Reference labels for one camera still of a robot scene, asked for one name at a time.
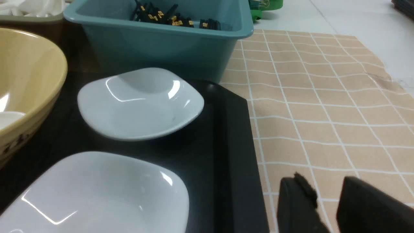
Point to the olive plastic bin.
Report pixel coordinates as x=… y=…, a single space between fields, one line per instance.
x=23 y=19

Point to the teal plastic bin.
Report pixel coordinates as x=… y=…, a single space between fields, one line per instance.
x=120 y=45

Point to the green backdrop cloth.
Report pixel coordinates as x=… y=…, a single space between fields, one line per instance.
x=257 y=7

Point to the yellow noodle bowl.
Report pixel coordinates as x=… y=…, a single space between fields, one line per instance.
x=33 y=71

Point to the black serving tray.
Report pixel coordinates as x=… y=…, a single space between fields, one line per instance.
x=213 y=155

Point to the white spoons pile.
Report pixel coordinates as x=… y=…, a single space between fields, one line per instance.
x=33 y=8

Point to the beige checkered tablecloth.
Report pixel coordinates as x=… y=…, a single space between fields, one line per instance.
x=324 y=106

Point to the white square dish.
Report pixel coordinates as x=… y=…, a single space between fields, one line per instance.
x=144 y=104
x=100 y=192

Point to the black chopsticks bundle in bin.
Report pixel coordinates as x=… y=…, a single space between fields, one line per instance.
x=203 y=14

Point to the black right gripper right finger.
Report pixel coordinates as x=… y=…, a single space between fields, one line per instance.
x=365 y=209

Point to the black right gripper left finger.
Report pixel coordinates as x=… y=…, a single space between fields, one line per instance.
x=297 y=207

